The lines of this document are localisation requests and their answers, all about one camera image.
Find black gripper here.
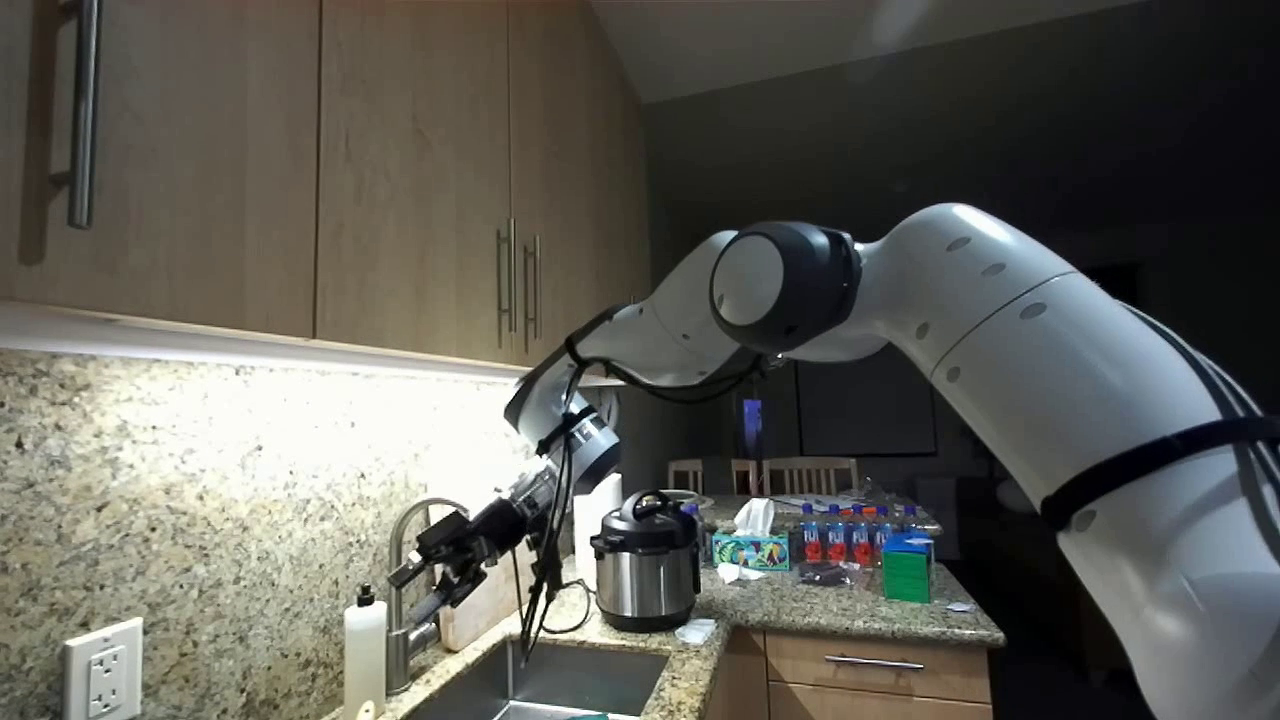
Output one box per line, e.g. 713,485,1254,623
382,469,563,632

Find chrome sink faucet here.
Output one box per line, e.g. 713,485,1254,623
382,497,472,698

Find white soap bottle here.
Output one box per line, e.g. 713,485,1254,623
339,581,393,718

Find white paper towel roll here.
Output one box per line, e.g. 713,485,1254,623
583,474,626,544

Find stainless steel sink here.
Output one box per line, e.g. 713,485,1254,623
395,637,671,720

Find steel pressure cooker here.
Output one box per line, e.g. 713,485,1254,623
588,489,703,637

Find teal tissue box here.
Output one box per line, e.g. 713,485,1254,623
706,497,790,578

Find red label bottle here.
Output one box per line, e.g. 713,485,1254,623
848,500,881,567
823,500,853,567
797,500,829,567

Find wooden upper cabinet door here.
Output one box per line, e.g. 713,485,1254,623
0,0,324,342
512,0,650,371
314,0,518,365

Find wooden drawer front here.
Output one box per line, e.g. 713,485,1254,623
764,632,994,708

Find green box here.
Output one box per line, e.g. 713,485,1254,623
875,528,940,606

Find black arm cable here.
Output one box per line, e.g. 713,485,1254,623
516,301,773,661

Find black cooker cord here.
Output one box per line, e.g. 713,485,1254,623
534,578,598,642

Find steel cabinet bar handle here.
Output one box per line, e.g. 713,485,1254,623
493,229,516,336
48,0,106,234
518,236,544,344

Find white wall outlet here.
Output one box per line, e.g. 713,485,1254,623
58,614,149,720

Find steel drawer handle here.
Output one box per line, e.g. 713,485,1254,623
823,651,926,675

